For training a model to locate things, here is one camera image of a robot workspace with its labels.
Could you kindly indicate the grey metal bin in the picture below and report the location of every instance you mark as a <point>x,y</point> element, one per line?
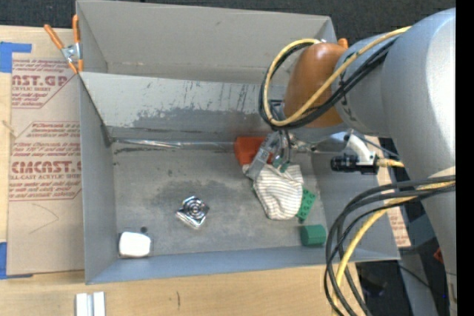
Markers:
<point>155,174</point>

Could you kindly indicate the white striped cloth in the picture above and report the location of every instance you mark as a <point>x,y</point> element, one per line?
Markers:
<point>279,194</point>

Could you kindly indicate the white rounded block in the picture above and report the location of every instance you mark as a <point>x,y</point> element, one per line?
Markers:
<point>134,244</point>

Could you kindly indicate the dark green cylinder block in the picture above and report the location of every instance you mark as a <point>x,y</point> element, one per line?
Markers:
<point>312,235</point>

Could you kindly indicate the black cylinder on white bracket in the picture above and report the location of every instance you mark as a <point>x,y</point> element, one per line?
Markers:
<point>346,162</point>

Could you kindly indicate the orange-red block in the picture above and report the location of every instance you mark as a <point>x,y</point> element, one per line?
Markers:
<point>246,150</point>

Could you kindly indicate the brown cardboard board red print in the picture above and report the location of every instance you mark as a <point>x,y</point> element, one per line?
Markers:
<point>44,144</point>

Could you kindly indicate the green toy brick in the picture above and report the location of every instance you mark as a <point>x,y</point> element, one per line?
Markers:
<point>307,204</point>

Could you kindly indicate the clear glass square dish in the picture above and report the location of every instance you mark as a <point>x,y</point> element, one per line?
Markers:
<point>192,211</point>

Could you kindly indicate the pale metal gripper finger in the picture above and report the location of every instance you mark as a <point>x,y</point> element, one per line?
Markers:
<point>259,156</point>
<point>264,167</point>

